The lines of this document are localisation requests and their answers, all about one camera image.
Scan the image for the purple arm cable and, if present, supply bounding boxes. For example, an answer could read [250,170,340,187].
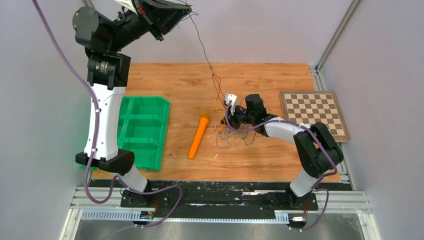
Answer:
[224,100,339,232]
[31,0,183,240]

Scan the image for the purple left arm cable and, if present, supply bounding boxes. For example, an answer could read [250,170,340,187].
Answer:
[31,0,183,240]

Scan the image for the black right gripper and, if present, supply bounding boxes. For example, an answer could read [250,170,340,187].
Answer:
[221,103,255,131]

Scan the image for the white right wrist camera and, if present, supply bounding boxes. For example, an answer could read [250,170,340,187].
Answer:
[224,93,238,115]

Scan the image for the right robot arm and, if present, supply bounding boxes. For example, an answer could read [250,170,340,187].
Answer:
[221,93,344,209]

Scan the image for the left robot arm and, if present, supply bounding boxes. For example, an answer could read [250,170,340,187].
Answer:
[72,0,192,207]

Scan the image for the orange toy microphone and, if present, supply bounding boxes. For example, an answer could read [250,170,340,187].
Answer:
[187,113,211,160]

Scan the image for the wooden chessboard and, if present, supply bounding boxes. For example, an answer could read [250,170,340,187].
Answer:
[279,90,351,143]

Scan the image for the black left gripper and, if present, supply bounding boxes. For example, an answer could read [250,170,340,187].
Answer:
[106,0,189,53]

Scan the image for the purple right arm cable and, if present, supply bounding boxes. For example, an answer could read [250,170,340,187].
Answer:
[224,100,339,232]

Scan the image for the green plastic compartment bin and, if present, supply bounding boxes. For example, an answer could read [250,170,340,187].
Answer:
[79,95,171,172]

